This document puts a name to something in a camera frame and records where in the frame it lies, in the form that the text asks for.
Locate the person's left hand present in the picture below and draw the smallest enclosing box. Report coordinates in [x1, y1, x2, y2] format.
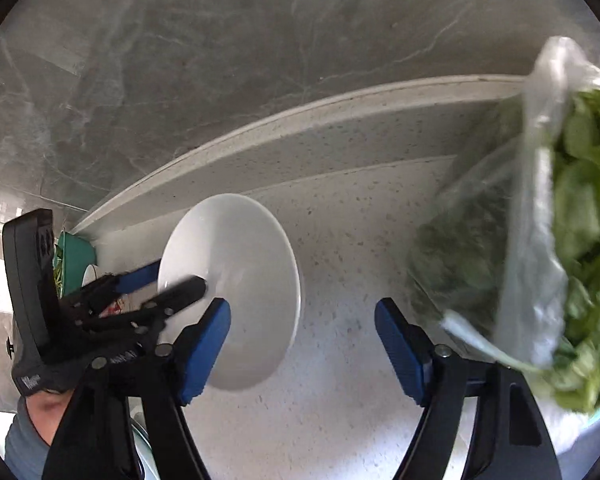
[26, 390, 73, 445]

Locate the red floral white bowl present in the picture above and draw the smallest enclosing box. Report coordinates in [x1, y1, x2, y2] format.
[81, 263, 131, 317]

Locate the blue left sleeve forearm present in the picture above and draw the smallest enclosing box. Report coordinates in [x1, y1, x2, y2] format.
[5, 398, 50, 480]

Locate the plastic bag of greens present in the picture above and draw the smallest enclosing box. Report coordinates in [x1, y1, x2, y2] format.
[407, 37, 600, 415]

